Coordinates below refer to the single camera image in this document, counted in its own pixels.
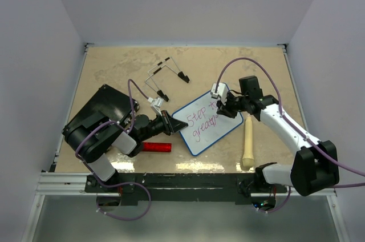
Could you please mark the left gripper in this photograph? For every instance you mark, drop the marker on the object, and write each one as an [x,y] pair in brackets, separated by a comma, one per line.
[172,125]

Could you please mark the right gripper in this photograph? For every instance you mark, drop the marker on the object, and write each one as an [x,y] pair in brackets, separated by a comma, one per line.
[225,111]

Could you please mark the blue framed whiteboard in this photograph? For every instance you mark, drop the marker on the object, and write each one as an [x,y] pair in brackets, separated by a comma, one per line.
[205,126]

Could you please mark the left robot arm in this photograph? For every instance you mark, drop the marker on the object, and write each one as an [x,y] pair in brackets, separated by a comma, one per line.
[92,137]

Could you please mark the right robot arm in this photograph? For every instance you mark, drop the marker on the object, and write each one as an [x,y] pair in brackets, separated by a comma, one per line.
[313,168]

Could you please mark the red glitter microphone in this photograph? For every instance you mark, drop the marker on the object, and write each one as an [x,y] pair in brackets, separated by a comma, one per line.
[157,147]

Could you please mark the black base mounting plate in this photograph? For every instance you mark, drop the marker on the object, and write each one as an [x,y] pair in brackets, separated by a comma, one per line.
[237,188]

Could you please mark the black carrying case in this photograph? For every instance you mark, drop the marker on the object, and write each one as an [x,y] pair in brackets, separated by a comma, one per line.
[107,101]

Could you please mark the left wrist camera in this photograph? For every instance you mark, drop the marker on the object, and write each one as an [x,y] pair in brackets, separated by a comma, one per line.
[155,105]

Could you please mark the wire whiteboard stand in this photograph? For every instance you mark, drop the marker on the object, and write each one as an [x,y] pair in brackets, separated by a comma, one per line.
[162,74]

